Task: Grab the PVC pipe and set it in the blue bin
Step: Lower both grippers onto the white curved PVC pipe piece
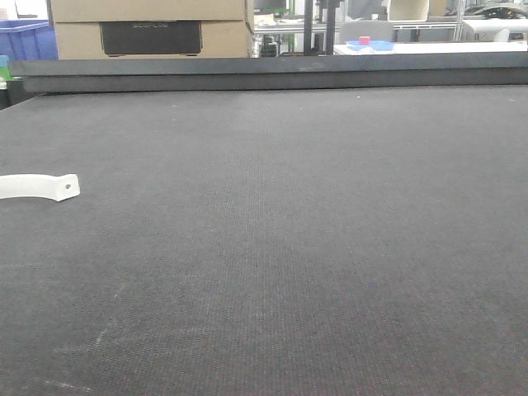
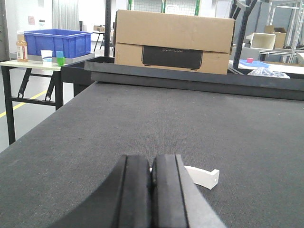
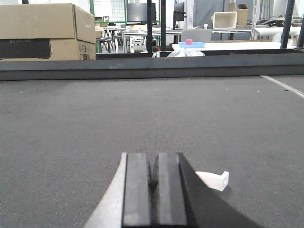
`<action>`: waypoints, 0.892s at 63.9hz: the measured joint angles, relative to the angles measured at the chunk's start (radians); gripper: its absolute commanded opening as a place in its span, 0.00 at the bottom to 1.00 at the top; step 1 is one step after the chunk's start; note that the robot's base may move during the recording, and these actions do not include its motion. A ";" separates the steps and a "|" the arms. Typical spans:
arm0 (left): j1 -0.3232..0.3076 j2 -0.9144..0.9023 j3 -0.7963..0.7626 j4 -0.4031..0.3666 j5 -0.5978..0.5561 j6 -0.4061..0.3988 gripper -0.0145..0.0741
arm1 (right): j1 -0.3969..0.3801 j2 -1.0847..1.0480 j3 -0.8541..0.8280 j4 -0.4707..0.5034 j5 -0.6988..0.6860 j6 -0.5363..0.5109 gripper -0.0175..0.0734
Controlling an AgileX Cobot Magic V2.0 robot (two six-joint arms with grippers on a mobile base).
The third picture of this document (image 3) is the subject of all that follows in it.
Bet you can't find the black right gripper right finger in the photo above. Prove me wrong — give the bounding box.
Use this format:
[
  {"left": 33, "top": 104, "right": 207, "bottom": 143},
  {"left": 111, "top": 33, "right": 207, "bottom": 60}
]
[{"left": 152, "top": 152, "right": 260, "bottom": 228}]

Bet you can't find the dark table edge rail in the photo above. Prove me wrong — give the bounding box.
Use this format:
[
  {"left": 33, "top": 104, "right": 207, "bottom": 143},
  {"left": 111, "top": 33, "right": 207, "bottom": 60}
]
[{"left": 0, "top": 48, "right": 304, "bottom": 81}]

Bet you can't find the dark blue post right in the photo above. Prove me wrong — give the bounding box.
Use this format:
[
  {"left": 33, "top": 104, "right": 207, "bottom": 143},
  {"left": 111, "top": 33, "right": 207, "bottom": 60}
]
[{"left": 280, "top": 0, "right": 295, "bottom": 49}]

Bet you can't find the white zip strip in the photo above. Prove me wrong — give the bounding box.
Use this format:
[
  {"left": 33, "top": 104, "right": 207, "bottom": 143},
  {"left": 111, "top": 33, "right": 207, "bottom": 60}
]
[{"left": 261, "top": 75, "right": 304, "bottom": 99}]

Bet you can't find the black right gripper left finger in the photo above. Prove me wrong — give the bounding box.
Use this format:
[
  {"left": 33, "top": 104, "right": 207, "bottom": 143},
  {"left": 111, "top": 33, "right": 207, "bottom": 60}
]
[{"left": 84, "top": 152, "right": 152, "bottom": 228}]

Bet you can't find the pink cube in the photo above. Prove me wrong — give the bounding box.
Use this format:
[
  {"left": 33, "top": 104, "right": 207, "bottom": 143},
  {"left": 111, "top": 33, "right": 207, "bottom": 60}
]
[{"left": 185, "top": 39, "right": 193, "bottom": 45}]

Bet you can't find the black vertical post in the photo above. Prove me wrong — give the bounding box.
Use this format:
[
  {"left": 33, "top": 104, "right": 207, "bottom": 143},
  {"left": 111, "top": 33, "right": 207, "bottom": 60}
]
[
  {"left": 146, "top": 0, "right": 152, "bottom": 53},
  {"left": 161, "top": 0, "right": 166, "bottom": 51}
]

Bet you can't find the blue tray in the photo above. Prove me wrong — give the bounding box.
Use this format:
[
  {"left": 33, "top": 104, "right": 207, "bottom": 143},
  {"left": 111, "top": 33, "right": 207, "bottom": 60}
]
[{"left": 179, "top": 41, "right": 205, "bottom": 48}]

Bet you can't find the white plastic bin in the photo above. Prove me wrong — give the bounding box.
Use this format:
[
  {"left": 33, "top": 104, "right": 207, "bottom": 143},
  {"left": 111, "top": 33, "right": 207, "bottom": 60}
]
[{"left": 211, "top": 11, "right": 237, "bottom": 29}]

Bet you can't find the grey chair back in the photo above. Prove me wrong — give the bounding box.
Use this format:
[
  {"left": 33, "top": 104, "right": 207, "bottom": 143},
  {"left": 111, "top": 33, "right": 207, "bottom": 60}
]
[{"left": 181, "top": 28, "right": 212, "bottom": 43}]

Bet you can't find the black monitor right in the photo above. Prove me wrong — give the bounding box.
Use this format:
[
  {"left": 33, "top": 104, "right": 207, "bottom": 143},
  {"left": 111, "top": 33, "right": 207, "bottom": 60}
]
[{"left": 173, "top": 2, "right": 186, "bottom": 30}]

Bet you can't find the white background table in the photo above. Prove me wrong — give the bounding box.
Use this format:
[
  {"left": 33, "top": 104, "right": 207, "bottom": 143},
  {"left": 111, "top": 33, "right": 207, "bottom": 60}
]
[{"left": 187, "top": 42, "right": 281, "bottom": 52}]

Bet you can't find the black vertical post right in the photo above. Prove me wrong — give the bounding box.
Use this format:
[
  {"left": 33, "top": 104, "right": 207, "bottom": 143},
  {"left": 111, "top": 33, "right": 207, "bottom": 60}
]
[{"left": 161, "top": 0, "right": 166, "bottom": 51}]

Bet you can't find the white plastic bracket piece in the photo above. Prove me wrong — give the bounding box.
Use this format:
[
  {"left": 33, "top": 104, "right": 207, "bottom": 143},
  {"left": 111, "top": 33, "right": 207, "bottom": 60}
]
[{"left": 195, "top": 171, "right": 229, "bottom": 191}]

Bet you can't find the crumpled clear plastic bag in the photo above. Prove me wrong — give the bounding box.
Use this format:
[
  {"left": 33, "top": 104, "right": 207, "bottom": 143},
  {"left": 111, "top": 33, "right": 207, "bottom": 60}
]
[{"left": 167, "top": 47, "right": 205, "bottom": 57}]

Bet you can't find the black monitor left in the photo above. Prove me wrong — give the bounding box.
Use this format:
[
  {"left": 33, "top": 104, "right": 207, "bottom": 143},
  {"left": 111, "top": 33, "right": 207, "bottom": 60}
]
[{"left": 126, "top": 3, "right": 147, "bottom": 24}]

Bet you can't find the small cardboard box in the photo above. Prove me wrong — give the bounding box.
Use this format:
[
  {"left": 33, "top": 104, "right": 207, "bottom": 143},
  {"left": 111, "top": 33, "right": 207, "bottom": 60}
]
[{"left": 228, "top": 2, "right": 248, "bottom": 26}]

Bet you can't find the large cardboard box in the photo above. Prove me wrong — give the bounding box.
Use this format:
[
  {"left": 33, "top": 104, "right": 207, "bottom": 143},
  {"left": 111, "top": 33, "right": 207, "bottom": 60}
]
[{"left": 0, "top": 3, "right": 96, "bottom": 61}]

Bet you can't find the black monitor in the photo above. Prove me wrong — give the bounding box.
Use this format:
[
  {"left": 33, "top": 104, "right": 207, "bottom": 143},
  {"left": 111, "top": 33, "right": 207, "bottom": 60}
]
[
  {"left": 173, "top": 2, "right": 186, "bottom": 30},
  {"left": 126, "top": 3, "right": 147, "bottom": 24}
]

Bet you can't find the black vertical post left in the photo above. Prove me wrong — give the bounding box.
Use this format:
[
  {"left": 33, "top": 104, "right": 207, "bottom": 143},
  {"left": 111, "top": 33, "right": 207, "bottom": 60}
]
[{"left": 146, "top": 0, "right": 152, "bottom": 53}]

